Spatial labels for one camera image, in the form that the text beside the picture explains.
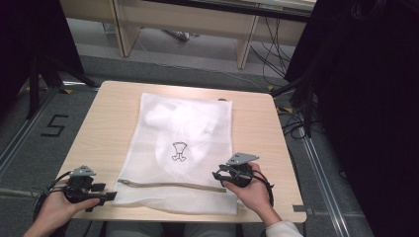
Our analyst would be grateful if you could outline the black hanging cables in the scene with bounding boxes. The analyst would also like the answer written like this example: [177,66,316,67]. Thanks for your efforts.
[249,16,297,89]

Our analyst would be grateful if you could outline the person's left hand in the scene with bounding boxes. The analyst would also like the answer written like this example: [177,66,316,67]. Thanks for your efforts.
[33,189,101,233]

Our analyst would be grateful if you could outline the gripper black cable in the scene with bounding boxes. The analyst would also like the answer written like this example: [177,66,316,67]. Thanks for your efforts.
[32,170,73,222]
[251,169,276,208]

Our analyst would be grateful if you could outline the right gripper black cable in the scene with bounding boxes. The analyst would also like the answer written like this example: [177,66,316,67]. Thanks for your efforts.
[251,169,276,208]

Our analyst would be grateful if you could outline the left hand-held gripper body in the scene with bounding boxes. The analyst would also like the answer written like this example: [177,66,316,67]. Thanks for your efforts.
[63,164,107,212]

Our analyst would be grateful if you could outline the grey tape strip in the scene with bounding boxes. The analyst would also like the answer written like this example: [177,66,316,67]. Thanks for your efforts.
[292,203,314,215]

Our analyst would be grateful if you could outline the grey power strip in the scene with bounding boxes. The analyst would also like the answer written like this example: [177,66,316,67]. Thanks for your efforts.
[161,29,201,42]

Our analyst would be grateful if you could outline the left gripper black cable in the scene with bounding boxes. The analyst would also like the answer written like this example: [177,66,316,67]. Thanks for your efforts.
[32,170,73,222]

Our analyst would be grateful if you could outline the white garment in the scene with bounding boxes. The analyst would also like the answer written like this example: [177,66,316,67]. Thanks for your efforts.
[144,102,220,172]

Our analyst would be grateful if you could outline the person's right hand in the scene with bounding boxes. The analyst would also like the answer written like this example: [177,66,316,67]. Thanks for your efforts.
[222,161,275,219]

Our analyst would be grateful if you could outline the black tape floor number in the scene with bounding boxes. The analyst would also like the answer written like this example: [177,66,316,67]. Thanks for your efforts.
[41,114,70,138]

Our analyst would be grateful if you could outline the white mesh laundry bag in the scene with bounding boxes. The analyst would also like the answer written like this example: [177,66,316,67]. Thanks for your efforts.
[112,92,239,216]

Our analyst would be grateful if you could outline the light wooden desk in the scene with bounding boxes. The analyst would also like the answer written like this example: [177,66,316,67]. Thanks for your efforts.
[58,0,318,71]

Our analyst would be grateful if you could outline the metal floor rail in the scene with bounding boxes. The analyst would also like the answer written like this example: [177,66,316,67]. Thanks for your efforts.
[295,126,353,237]
[0,86,62,177]

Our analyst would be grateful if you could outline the black metal stand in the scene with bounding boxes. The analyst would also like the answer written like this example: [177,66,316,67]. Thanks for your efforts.
[25,53,101,120]
[271,73,318,138]

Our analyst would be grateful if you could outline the black floor cables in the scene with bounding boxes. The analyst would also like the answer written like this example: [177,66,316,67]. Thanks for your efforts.
[277,107,314,140]

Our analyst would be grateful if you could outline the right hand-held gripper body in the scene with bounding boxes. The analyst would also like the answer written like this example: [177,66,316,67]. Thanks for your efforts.
[216,152,261,189]

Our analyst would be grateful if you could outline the black curtain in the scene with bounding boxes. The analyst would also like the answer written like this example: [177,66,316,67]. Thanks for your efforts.
[285,0,419,237]
[0,0,86,117]

